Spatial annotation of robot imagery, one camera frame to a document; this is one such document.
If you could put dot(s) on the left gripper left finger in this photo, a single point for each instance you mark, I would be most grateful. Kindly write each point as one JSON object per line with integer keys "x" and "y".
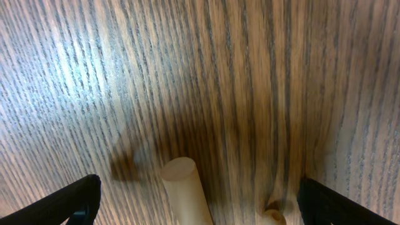
{"x": 77, "y": 203}

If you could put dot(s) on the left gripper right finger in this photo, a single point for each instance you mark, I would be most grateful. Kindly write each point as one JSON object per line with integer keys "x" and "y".
{"x": 320, "y": 205}

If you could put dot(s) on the yellow rattle drum wooden handle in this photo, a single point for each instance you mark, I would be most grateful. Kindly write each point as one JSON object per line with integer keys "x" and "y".
{"x": 217, "y": 191}

